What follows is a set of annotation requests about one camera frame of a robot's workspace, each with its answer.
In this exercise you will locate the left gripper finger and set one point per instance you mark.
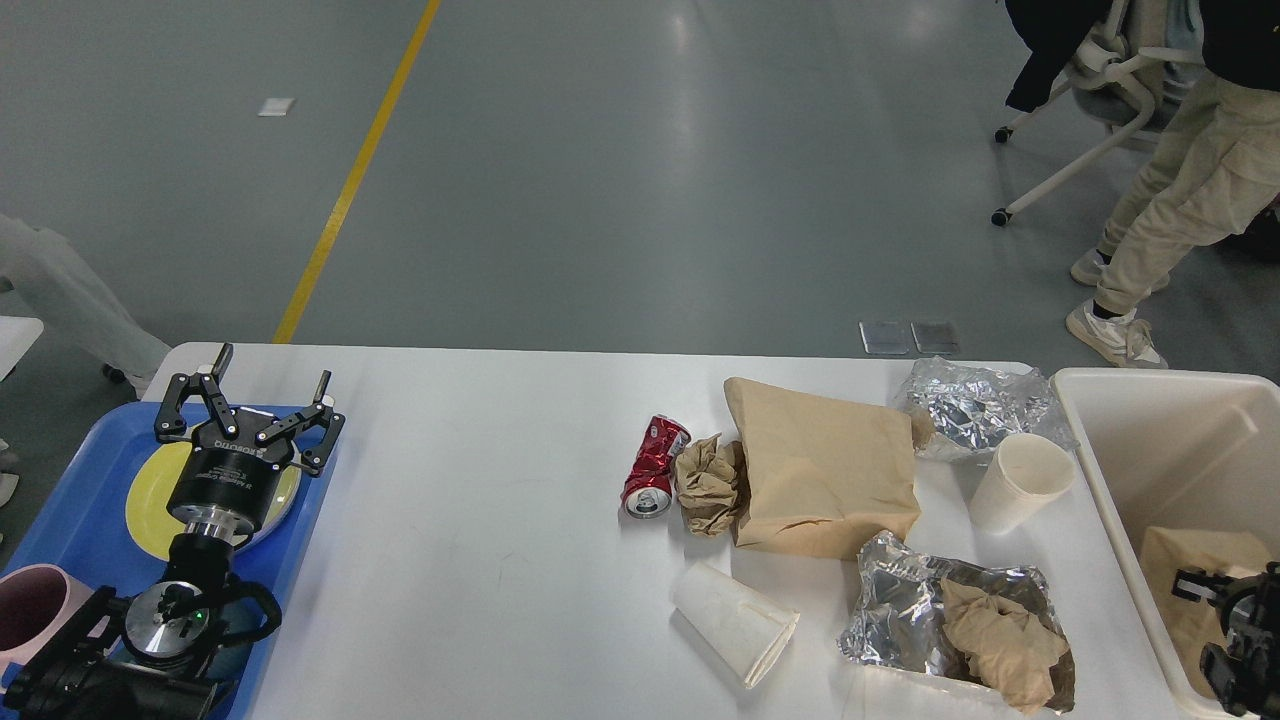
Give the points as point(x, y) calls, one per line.
point(170, 425)
point(318, 414)

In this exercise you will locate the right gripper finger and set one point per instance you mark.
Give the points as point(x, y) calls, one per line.
point(1231, 682)
point(1196, 585)

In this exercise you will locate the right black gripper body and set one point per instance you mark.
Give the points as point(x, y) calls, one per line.
point(1252, 629)

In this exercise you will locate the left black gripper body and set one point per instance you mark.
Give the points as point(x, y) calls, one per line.
point(234, 482)

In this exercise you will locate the yellow plastic plate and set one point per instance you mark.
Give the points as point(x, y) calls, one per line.
point(151, 526)

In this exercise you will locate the white paper cup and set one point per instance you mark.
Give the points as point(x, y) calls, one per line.
point(744, 629)
point(1026, 474)

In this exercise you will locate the large brown paper bag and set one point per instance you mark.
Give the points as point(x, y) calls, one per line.
point(824, 475)

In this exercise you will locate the teal green mug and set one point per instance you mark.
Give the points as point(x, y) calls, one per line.
point(229, 661)

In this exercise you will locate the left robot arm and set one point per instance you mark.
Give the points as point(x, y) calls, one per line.
point(145, 655)

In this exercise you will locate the beige plastic bin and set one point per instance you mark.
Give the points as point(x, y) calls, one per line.
point(1178, 450)

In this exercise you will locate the white cart at left edge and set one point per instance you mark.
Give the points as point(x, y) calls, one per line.
point(18, 335)

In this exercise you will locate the crumpled brown paper on foil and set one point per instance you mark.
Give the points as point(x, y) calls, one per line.
point(1006, 646)

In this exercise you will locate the foil sheet with paper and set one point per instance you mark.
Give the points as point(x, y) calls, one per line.
point(899, 619)

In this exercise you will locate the person in light grey trousers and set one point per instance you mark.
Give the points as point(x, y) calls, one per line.
point(65, 293)

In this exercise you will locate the pink ribbed mug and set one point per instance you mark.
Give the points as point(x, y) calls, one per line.
point(36, 601)

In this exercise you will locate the crushed red soda can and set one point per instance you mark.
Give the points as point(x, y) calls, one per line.
point(648, 492)

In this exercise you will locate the small crumpled brown paper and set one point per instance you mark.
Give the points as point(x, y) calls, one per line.
point(709, 477)

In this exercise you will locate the person in khaki trousers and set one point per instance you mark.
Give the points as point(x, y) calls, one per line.
point(1215, 168)

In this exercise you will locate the flattened white paper cup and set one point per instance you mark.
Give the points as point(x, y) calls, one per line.
point(744, 629)

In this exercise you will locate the white office chair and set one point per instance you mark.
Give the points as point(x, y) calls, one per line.
point(1126, 63)

